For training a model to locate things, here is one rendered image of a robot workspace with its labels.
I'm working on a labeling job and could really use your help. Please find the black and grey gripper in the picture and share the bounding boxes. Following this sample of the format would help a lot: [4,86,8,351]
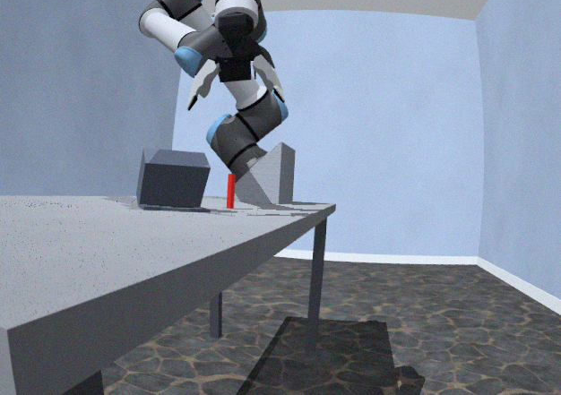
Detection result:
[187,14,285,111]

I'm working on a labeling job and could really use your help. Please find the red peg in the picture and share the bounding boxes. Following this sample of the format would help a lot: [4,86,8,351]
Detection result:
[227,174,236,209]

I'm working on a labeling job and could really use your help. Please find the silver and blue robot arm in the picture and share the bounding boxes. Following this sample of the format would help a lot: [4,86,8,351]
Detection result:
[139,0,289,182]

